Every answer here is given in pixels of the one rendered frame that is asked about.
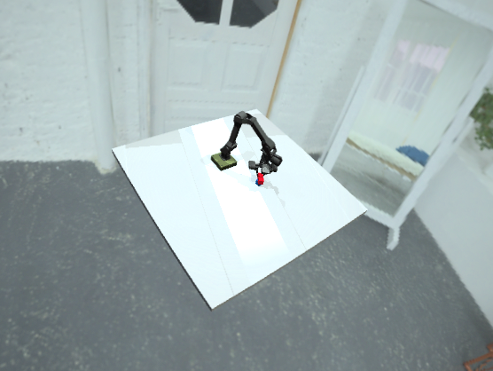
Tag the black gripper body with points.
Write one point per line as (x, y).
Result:
(254, 166)

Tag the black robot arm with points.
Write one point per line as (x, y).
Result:
(267, 143)

